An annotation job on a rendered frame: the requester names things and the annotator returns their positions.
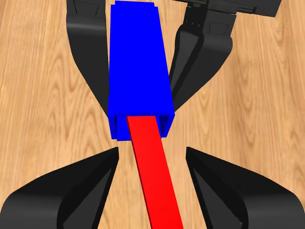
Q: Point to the thin red peg bar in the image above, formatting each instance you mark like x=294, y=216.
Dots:
x=155, y=171

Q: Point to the blue hollow socket block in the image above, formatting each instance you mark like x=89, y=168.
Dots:
x=138, y=66

